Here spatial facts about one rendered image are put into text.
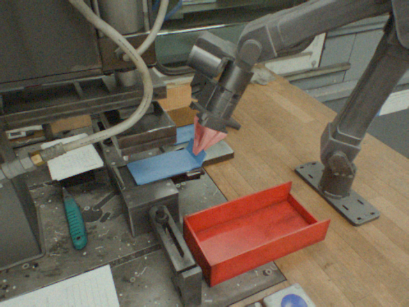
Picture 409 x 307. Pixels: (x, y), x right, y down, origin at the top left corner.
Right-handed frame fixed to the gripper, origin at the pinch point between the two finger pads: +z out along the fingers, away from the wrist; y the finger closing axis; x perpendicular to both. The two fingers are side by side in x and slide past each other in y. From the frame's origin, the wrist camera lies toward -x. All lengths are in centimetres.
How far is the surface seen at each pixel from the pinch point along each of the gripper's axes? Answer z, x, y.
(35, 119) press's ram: 0.9, 1.9, 32.4
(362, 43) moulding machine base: -46, -52, -95
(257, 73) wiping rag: -17, -42, -42
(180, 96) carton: -1.9, -35.8, -12.9
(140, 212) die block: 12.0, 7.4, 11.2
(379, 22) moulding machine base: -56, -50, -94
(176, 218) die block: 12.6, 7.4, 2.5
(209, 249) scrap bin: 12.4, 16.6, -0.4
